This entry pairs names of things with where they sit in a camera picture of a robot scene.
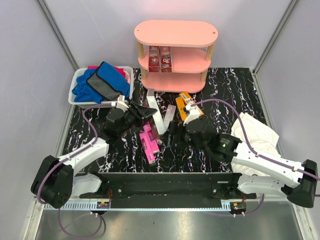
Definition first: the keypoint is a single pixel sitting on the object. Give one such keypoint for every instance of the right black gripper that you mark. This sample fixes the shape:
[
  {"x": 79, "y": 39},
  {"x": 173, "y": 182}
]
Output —
[{"x": 175, "y": 127}]

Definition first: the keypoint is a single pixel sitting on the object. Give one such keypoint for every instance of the grey Protefix toothpaste box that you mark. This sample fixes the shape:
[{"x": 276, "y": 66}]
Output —
[{"x": 170, "y": 113}]

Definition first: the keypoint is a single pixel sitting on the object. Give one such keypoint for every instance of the grey black-trimmed cloth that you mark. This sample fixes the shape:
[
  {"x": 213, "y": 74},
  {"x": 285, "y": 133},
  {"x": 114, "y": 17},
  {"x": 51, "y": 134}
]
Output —
[{"x": 108, "y": 82}]

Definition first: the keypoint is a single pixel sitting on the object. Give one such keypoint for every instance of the white plastic basket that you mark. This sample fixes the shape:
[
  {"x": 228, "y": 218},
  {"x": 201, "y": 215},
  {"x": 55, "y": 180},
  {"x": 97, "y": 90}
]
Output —
[{"x": 86, "y": 104}]

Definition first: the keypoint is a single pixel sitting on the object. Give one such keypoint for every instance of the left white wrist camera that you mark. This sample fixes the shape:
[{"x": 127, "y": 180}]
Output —
[{"x": 120, "y": 103}]

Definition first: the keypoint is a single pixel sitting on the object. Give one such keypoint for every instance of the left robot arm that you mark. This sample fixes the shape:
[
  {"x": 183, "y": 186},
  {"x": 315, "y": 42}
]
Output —
[{"x": 57, "y": 178}]

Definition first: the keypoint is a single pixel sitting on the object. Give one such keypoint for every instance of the silver grey toothpaste box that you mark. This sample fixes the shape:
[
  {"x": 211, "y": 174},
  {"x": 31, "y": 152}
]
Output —
[{"x": 150, "y": 92}]

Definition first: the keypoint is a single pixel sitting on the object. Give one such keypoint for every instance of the blue cloth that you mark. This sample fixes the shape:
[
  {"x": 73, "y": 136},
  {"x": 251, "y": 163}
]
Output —
[{"x": 84, "y": 92}]

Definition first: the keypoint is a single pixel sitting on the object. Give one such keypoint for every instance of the pink cloth in basket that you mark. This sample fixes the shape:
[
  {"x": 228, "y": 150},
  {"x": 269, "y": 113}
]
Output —
[{"x": 122, "y": 71}]

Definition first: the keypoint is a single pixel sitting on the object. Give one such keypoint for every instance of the pink BeYou box front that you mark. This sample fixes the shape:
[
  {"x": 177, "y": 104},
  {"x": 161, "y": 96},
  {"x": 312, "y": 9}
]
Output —
[{"x": 148, "y": 152}]

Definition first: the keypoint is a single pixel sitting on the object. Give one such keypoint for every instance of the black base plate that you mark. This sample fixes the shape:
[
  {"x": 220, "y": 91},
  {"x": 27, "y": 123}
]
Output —
[{"x": 217, "y": 185}]

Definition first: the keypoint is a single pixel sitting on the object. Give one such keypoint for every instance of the pink beyou box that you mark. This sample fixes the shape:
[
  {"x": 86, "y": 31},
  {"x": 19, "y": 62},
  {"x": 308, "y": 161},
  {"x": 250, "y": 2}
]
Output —
[
  {"x": 151, "y": 138},
  {"x": 148, "y": 152}
]

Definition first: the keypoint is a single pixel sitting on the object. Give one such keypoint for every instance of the red 3D toothpaste box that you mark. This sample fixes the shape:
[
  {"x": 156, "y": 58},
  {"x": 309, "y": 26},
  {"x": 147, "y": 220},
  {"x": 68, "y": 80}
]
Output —
[
  {"x": 153, "y": 59},
  {"x": 165, "y": 59},
  {"x": 157, "y": 123}
]

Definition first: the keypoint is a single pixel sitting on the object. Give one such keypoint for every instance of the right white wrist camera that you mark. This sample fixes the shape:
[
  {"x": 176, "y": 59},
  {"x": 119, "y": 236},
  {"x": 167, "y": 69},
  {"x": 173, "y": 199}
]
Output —
[{"x": 193, "y": 113}]

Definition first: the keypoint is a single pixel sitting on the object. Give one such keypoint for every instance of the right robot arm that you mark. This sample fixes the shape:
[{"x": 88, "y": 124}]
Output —
[{"x": 297, "y": 181}]

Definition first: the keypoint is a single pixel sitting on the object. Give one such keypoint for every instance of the pink three-tier shelf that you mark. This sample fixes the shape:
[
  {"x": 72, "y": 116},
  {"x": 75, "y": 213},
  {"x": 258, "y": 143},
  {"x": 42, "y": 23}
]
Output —
[{"x": 192, "y": 44}]

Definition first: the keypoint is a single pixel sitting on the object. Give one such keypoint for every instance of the white crumpled cloth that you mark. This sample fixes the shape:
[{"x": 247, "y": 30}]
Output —
[{"x": 260, "y": 136}]

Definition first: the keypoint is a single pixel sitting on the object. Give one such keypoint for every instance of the orange R&O toothpaste box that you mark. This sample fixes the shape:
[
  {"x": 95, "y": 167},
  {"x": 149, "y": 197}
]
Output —
[{"x": 181, "y": 103}]

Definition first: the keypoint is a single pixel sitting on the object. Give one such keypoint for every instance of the orange barcode toothpaste box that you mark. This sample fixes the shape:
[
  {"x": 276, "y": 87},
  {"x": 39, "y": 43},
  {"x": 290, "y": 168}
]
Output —
[{"x": 186, "y": 94}]

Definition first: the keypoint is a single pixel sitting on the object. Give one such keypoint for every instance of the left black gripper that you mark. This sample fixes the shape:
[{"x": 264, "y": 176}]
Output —
[{"x": 142, "y": 113}]

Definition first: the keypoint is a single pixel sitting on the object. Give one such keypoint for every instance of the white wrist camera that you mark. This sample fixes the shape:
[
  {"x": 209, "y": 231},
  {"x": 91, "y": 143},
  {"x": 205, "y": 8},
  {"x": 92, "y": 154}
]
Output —
[
  {"x": 120, "y": 103},
  {"x": 193, "y": 113}
]

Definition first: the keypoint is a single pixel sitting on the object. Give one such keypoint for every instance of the pink BeYou box middle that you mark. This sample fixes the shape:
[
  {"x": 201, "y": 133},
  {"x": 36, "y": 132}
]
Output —
[{"x": 151, "y": 138}]

